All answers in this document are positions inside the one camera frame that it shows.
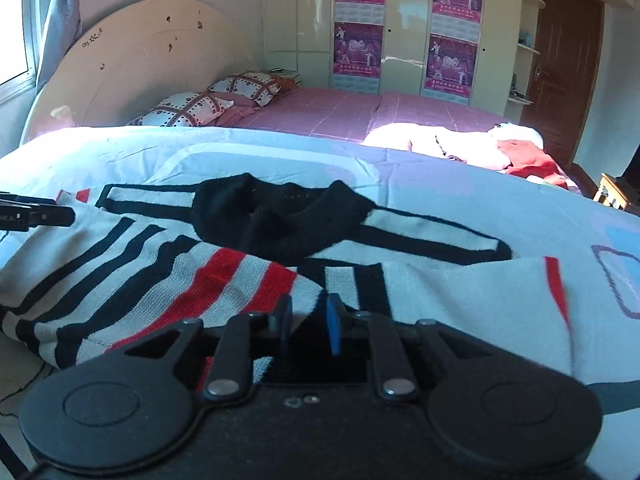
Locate brown wooden door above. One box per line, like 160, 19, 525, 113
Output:
520, 0, 606, 169

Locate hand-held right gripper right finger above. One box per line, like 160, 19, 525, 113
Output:
326, 293, 505, 404

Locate striped knit sweater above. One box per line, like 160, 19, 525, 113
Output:
0, 172, 574, 397

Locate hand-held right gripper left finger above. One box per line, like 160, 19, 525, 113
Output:
124, 294, 296, 404

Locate orange folded cloth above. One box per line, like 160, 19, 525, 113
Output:
272, 71, 304, 93

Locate window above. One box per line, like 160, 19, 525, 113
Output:
0, 0, 40, 87

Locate cream round headboard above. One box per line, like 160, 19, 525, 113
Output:
20, 0, 267, 146

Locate pink bed sheet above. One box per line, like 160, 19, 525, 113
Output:
125, 86, 583, 183

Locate pink white cloth pile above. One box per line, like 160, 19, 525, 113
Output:
362, 121, 546, 172

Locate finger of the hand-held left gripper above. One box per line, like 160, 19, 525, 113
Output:
0, 191, 77, 233

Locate cream corner shelves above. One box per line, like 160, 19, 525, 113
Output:
505, 0, 547, 107

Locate red cloth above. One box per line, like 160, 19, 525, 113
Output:
494, 137, 572, 187

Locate grey blue curtain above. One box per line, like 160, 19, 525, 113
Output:
35, 0, 84, 94

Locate white maroon patterned pillow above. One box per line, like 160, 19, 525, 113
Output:
207, 71, 292, 109
140, 91, 236, 129

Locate wooden stool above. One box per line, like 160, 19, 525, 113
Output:
594, 172, 640, 212

